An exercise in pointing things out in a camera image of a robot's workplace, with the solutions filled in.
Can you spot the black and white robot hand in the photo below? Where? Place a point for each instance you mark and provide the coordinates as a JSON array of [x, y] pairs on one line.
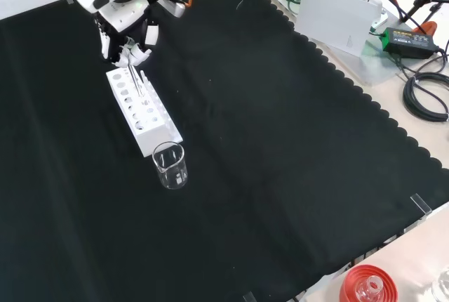
[[122, 17]]

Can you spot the clear glass rod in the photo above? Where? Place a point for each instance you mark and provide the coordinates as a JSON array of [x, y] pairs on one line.
[[135, 80]]

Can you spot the white test tube rack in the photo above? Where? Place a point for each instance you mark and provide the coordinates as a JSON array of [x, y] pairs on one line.
[[149, 135]]

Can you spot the clear glass beaker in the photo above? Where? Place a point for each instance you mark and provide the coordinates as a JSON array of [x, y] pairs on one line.
[[172, 172]]

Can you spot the black cloth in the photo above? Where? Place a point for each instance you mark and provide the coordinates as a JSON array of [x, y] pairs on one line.
[[263, 147]]

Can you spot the pale board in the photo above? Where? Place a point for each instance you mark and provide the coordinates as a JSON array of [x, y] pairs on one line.
[[333, 17]]

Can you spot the black power adapter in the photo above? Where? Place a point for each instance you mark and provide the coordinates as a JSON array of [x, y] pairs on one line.
[[408, 40]]

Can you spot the orange clamp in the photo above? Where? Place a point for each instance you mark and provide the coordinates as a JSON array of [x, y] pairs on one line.
[[429, 27]]

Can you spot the red ridged round stand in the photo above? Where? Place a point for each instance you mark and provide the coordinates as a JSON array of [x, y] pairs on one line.
[[350, 281]]

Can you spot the clear glass flask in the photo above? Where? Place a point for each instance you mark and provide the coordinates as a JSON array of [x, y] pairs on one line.
[[370, 288]]

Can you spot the clear glassware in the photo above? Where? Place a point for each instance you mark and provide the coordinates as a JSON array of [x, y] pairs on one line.
[[442, 286]]

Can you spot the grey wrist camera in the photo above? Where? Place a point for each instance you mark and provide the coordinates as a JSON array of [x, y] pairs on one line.
[[173, 6]]

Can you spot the pale base plate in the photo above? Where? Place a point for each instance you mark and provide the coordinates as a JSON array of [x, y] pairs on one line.
[[377, 66]]

